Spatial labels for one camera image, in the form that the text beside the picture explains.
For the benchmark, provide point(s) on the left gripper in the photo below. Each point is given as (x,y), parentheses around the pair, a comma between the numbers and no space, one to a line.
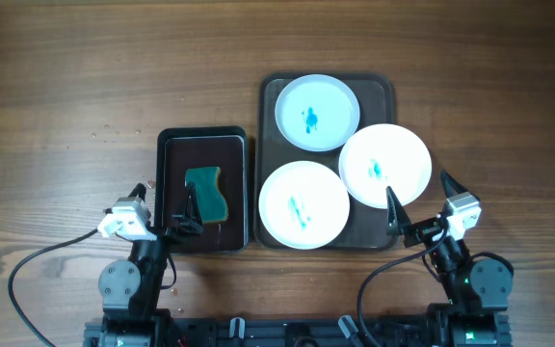
(188,223)

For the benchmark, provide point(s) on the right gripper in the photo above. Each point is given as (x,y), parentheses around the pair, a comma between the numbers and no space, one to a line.
(400,223)

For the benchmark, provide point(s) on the green and yellow sponge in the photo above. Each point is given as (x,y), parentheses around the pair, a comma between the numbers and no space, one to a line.
(211,202)

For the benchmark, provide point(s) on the white plate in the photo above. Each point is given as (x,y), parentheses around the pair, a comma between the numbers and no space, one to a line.
(304,205)
(384,156)

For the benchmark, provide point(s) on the white plate front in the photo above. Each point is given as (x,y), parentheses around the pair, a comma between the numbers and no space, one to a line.
(304,205)

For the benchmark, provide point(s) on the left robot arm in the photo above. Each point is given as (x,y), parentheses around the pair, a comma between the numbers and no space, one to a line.
(130,288)

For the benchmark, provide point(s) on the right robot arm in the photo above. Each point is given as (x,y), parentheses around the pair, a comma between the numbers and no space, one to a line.
(477,286)

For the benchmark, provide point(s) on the small black water tray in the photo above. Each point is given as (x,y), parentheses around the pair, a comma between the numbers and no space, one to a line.
(182,149)

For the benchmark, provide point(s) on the large dark serving tray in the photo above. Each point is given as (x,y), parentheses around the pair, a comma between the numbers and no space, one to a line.
(366,227)

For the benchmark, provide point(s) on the light blue plate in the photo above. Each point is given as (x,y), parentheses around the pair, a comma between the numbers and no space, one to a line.
(317,112)

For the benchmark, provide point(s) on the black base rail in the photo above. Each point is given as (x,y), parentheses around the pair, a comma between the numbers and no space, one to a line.
(405,330)

